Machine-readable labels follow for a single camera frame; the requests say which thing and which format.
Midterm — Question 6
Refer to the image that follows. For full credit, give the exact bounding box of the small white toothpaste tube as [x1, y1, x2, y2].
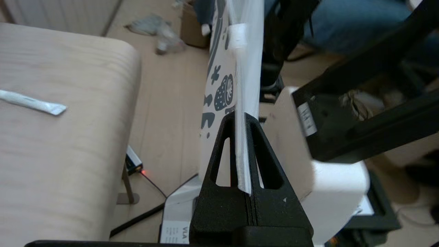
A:
[0, 89, 67, 116]

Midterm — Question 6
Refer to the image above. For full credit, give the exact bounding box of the brown cardboard box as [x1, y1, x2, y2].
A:
[180, 2, 211, 48]

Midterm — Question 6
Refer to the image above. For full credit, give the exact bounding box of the crumpled clear plastic wrap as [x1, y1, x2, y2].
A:
[125, 14, 187, 55]

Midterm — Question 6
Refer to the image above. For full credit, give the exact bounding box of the white black robot base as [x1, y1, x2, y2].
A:
[159, 86, 402, 245]

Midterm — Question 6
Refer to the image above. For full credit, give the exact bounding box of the beige wooden hutch desk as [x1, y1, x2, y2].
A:
[0, 22, 142, 241]

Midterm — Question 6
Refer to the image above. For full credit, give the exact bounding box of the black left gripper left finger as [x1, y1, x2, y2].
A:
[190, 111, 254, 246]

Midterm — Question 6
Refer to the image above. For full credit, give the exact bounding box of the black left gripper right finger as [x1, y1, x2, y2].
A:
[245, 113, 314, 246]

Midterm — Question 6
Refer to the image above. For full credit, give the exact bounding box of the white leaf-print zip pouch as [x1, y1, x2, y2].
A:
[199, 0, 264, 196]

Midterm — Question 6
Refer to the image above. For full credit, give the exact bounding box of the person in blue jeans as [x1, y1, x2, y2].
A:
[194, 0, 422, 55]

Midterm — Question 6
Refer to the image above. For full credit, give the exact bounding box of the silver power adapter box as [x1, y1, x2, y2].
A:
[125, 146, 143, 175]

